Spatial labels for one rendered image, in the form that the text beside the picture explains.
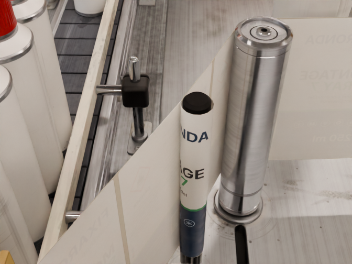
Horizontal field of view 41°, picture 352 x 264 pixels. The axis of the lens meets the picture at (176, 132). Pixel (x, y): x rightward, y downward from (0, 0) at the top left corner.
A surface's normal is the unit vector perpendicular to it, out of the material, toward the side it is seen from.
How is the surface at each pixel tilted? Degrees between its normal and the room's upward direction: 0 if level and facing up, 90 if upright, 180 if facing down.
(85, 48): 0
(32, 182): 90
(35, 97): 90
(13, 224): 90
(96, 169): 0
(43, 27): 90
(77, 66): 0
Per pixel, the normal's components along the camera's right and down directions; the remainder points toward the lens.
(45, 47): 0.88, 0.33
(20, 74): 0.64, 0.54
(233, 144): -0.68, 0.51
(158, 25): 0.00, -0.71
